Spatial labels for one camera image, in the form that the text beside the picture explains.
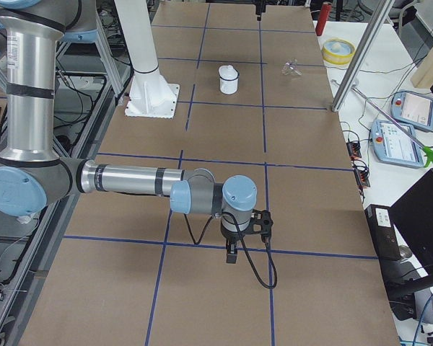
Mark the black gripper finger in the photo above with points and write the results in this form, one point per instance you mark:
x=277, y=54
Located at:
x=260, y=8

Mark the orange connector block far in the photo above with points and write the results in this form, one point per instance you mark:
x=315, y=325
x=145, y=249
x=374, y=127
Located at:
x=354, y=149

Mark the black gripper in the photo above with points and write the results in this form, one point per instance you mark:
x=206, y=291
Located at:
x=232, y=238

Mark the red cylinder can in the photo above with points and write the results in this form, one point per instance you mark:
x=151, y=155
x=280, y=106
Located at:
x=323, y=17

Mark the white enamel mug blue rim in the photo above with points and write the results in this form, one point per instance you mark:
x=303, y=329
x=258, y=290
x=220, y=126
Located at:
x=227, y=85

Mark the orange connector block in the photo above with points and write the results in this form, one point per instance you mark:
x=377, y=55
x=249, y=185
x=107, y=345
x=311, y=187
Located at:
x=361, y=174
x=354, y=149

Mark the teach pendant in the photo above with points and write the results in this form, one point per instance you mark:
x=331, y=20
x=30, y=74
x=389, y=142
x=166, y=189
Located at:
x=414, y=109
x=392, y=146

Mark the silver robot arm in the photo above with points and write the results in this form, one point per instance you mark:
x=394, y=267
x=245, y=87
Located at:
x=33, y=175

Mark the white ceramic lid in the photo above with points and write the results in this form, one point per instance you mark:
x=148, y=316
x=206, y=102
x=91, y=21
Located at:
x=228, y=73

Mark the clear plastic funnel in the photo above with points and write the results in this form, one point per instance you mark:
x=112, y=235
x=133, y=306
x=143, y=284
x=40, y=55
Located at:
x=291, y=68

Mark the black monitor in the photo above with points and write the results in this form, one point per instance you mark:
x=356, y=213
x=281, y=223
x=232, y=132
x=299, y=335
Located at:
x=412, y=215

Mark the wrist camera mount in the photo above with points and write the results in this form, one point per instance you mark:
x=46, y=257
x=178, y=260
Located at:
x=260, y=223

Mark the green handled air gun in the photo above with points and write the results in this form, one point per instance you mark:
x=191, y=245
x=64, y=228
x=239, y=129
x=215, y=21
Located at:
x=427, y=150

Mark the black computer box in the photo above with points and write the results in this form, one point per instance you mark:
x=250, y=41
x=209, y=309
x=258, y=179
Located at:
x=382, y=231

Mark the yellow tape roll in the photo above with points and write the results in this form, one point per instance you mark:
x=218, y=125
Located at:
x=337, y=51

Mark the near teach pendant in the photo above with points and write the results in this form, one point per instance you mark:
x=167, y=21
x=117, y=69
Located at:
x=392, y=146

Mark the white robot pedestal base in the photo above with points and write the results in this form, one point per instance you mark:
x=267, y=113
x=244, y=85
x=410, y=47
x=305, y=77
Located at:
x=150, y=95

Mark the orange connector block near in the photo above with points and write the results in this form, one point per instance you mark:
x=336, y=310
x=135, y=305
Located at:
x=361, y=174

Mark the far teach pendant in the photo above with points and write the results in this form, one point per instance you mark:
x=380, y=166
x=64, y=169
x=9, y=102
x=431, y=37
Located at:
x=414, y=109

